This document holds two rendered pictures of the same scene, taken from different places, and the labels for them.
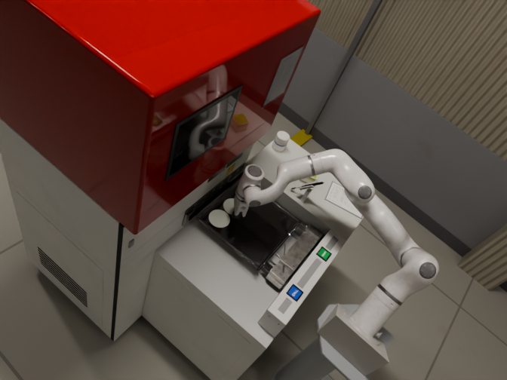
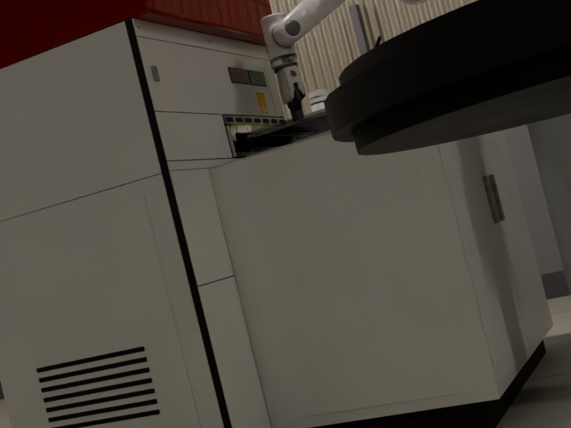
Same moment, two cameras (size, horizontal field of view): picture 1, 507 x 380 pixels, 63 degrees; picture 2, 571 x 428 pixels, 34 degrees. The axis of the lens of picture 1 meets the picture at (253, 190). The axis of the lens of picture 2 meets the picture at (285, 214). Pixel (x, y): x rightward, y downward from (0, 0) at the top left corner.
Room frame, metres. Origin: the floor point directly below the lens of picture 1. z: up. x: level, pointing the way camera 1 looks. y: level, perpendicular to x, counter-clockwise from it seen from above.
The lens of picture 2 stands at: (-1.57, -0.19, 0.59)
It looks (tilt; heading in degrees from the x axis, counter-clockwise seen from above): 1 degrees up; 7
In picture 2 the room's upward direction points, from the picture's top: 14 degrees counter-clockwise
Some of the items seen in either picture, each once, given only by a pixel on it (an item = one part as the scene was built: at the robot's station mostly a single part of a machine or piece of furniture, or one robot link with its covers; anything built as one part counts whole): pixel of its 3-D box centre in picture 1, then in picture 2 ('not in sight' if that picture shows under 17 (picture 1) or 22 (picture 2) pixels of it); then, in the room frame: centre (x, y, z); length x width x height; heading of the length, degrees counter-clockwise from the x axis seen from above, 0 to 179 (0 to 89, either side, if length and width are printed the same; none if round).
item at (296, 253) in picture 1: (294, 256); not in sight; (1.14, -0.31, 0.87); 0.36 x 0.08 x 0.03; 163
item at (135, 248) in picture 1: (192, 197); (223, 100); (1.09, 0.22, 1.02); 0.81 x 0.03 x 0.40; 163
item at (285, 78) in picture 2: (241, 201); (289, 82); (1.17, 0.03, 1.03); 0.10 x 0.07 x 0.11; 24
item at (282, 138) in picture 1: (280, 142); (320, 104); (1.67, -0.02, 1.01); 0.07 x 0.07 x 0.10
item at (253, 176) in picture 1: (250, 182); (278, 36); (1.17, 0.02, 1.18); 0.09 x 0.08 x 0.13; 30
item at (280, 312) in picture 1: (304, 279); not in sight; (1.03, -0.37, 0.89); 0.55 x 0.09 x 0.14; 163
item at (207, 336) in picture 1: (249, 271); (404, 268); (1.25, -0.17, 0.41); 0.96 x 0.64 x 0.82; 163
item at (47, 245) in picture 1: (128, 225); (175, 323); (1.19, 0.55, 0.41); 0.82 x 0.70 x 0.82; 163
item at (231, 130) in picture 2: (215, 194); (262, 140); (1.25, 0.16, 0.89); 0.44 x 0.02 x 0.10; 163
